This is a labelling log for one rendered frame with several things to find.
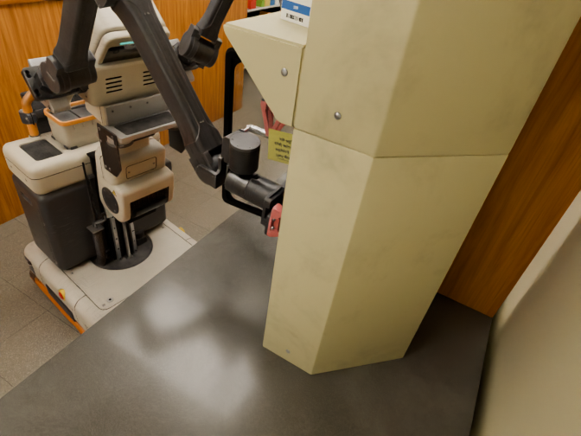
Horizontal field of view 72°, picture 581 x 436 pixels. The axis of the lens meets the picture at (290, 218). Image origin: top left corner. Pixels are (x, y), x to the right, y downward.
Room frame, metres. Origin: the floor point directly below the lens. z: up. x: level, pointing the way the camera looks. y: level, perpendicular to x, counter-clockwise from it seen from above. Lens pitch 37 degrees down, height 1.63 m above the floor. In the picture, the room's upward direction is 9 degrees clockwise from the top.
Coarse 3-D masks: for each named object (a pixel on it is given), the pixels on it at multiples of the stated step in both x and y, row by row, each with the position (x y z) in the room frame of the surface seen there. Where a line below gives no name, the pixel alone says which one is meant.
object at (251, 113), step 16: (240, 64) 0.84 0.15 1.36; (240, 80) 0.84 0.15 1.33; (240, 96) 0.84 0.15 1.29; (256, 96) 0.83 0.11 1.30; (240, 112) 0.84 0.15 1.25; (256, 112) 0.83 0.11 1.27; (240, 128) 0.84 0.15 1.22; (256, 128) 0.83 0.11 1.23; (272, 128) 0.82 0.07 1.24; (288, 128) 0.80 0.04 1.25; (272, 144) 0.81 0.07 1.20; (288, 144) 0.80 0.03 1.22; (272, 160) 0.81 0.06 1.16; (288, 160) 0.80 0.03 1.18; (272, 176) 0.81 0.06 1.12
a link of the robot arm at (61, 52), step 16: (64, 0) 0.86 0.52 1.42; (80, 0) 0.84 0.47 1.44; (64, 16) 0.88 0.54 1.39; (80, 16) 0.85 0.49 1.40; (64, 32) 0.89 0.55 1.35; (80, 32) 0.88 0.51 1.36; (64, 48) 0.90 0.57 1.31; (80, 48) 0.90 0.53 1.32; (48, 64) 0.90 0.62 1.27; (64, 64) 0.90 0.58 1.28; (80, 64) 0.93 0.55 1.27; (48, 80) 0.92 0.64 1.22; (64, 80) 0.91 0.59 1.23; (96, 80) 0.99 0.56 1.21
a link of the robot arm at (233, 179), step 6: (228, 168) 0.65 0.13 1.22; (228, 174) 0.65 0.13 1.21; (234, 174) 0.65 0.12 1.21; (252, 174) 0.66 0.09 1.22; (258, 174) 0.67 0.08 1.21; (228, 180) 0.65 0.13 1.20; (234, 180) 0.64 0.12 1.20; (240, 180) 0.64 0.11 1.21; (246, 180) 0.64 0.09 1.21; (228, 186) 0.64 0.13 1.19; (234, 186) 0.64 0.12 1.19; (240, 186) 0.64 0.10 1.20; (234, 192) 0.64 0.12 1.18; (240, 192) 0.63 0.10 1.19
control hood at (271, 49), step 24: (240, 24) 0.52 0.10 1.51; (264, 24) 0.54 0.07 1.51; (288, 24) 0.56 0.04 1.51; (240, 48) 0.51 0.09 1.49; (264, 48) 0.49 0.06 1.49; (288, 48) 0.48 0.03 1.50; (264, 72) 0.49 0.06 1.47; (288, 72) 0.48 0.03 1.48; (264, 96) 0.49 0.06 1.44; (288, 96) 0.48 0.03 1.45; (288, 120) 0.47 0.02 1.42
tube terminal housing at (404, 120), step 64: (320, 0) 0.47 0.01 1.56; (384, 0) 0.44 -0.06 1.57; (448, 0) 0.44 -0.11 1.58; (512, 0) 0.46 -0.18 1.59; (576, 0) 0.49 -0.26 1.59; (320, 64) 0.46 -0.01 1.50; (384, 64) 0.43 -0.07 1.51; (448, 64) 0.44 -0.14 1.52; (512, 64) 0.47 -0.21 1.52; (320, 128) 0.46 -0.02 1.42; (384, 128) 0.43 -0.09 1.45; (448, 128) 0.46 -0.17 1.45; (512, 128) 0.49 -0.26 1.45; (320, 192) 0.45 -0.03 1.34; (384, 192) 0.44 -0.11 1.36; (448, 192) 0.47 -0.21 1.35; (320, 256) 0.44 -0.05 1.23; (384, 256) 0.45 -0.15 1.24; (448, 256) 0.49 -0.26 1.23; (320, 320) 0.43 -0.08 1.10; (384, 320) 0.47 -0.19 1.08
